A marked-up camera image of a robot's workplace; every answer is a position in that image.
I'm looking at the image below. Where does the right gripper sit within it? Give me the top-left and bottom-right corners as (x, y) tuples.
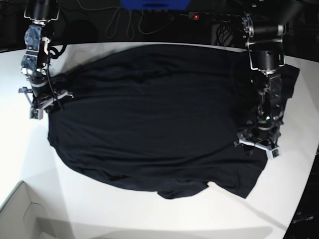
(18, 79), (74, 110)

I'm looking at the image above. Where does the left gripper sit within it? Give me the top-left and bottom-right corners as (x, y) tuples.
(233, 124), (281, 152)

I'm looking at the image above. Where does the black t-shirt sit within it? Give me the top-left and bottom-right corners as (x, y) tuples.
(46, 43), (301, 200)

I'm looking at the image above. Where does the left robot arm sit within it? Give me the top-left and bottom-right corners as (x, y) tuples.
(237, 0), (318, 159)

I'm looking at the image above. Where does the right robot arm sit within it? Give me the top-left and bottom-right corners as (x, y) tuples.
(18, 0), (73, 119)

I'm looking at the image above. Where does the white cardboard box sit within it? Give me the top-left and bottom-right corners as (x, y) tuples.
(0, 180), (75, 239)

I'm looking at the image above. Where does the blue box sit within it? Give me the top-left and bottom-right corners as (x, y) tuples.
(120, 0), (190, 10)

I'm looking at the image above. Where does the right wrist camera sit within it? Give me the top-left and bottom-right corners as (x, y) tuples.
(29, 108), (43, 120)

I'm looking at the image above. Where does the grey looped cable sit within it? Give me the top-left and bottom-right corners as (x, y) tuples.
(74, 0), (175, 39)

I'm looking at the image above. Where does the white power strip red switch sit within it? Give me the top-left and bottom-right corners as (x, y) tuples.
(186, 11), (242, 22)

